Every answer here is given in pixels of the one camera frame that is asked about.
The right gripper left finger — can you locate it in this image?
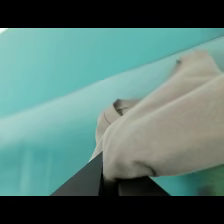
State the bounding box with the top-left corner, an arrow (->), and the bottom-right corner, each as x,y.
49,151 -> 104,197

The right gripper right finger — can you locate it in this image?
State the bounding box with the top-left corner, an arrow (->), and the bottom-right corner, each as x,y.
102,175 -> 171,197

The grey-brown T-shirt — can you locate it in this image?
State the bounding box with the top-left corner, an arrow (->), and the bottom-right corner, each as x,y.
88,49 -> 224,183

